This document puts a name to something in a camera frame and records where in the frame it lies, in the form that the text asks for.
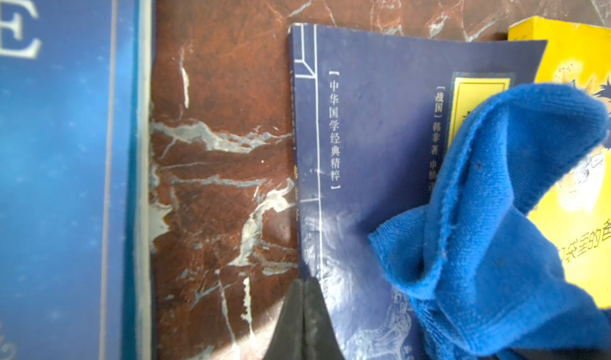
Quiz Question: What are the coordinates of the yellow book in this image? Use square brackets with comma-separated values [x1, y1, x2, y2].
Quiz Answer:
[509, 16, 610, 309]

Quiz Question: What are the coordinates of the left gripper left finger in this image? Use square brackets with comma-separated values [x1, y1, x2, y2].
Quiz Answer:
[263, 279, 306, 360]

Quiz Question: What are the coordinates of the blue cloth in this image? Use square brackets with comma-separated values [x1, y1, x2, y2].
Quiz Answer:
[369, 84, 610, 359]

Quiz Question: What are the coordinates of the dark navy Chinese book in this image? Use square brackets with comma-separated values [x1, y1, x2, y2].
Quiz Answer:
[288, 24, 547, 359]

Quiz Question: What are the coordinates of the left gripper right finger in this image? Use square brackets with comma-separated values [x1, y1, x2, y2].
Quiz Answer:
[304, 278, 345, 360]

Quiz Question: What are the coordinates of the The Little Prince blue book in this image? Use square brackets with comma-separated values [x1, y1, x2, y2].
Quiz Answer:
[1, 0, 154, 359]

